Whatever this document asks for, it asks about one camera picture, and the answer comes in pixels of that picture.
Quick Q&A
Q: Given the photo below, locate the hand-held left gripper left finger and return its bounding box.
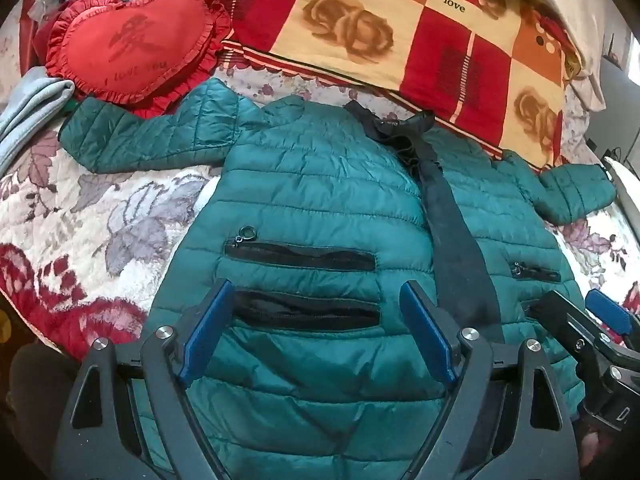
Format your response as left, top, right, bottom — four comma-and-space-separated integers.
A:
52, 279, 236, 480

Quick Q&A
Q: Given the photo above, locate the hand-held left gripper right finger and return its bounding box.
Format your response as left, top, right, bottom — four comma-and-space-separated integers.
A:
400, 280, 583, 480

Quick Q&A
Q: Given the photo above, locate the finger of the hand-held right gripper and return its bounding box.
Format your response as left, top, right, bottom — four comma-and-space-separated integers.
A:
525, 291, 608, 366
585, 289, 640, 361

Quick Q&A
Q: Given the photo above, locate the green quilted puffer jacket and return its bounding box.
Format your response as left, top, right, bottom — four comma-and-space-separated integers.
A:
59, 78, 617, 480

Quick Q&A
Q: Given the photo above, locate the white board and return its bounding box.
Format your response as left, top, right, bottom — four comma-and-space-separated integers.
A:
602, 155, 640, 203

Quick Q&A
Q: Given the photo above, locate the white red floral fleece blanket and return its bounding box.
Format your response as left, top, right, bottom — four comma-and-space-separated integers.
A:
0, 125, 223, 363

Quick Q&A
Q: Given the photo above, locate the small-flower print bed sheet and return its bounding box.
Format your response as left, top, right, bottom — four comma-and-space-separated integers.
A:
212, 65, 431, 116

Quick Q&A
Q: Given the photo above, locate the light blue cloth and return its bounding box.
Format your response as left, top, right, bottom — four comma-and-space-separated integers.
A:
0, 66, 76, 176

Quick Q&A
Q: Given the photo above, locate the red heart-shaped ruffled pillow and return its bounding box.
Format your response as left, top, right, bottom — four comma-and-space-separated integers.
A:
46, 0, 233, 118

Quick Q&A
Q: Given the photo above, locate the red checkered rose-print blanket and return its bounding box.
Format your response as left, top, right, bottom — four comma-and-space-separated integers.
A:
165, 0, 586, 171

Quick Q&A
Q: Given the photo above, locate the beige cloth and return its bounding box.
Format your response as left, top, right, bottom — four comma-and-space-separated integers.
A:
492, 0, 610, 111

